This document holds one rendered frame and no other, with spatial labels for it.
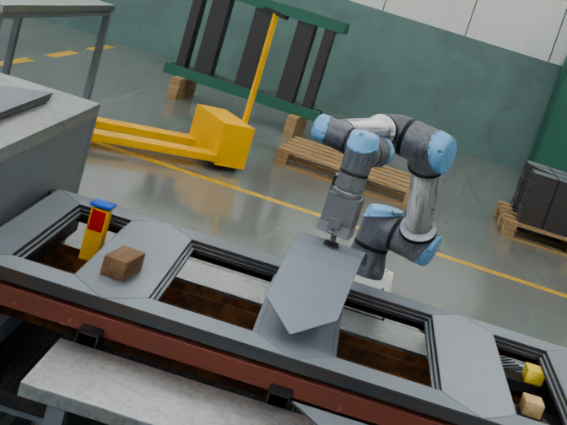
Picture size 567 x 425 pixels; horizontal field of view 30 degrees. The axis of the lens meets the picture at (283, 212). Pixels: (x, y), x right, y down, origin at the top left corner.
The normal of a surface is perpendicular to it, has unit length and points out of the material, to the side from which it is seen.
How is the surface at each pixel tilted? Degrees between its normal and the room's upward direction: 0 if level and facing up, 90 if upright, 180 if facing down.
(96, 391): 0
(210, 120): 90
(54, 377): 0
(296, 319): 29
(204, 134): 90
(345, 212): 90
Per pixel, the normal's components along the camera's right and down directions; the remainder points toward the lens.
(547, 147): -0.15, 0.20
